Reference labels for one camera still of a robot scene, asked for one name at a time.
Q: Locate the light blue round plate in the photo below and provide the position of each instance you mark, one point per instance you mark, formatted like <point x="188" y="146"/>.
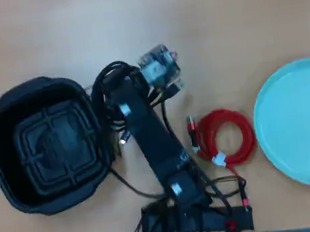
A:
<point x="304" y="126"/>

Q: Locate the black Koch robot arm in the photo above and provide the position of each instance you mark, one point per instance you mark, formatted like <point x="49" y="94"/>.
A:
<point x="151" y="131"/>

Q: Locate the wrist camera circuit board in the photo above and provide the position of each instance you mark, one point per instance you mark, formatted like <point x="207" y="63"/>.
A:
<point x="159" y="66"/>

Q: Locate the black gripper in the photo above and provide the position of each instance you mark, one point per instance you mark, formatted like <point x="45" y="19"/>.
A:
<point x="131" y="81"/>

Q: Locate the red table clamp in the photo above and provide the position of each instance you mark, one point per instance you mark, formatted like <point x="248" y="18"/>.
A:
<point x="232" y="227"/>

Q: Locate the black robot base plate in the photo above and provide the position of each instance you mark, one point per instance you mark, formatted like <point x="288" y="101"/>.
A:
<point x="213" y="223"/>

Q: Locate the black square plastic bowl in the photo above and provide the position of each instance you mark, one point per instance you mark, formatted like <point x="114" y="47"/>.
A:
<point x="47" y="148"/>

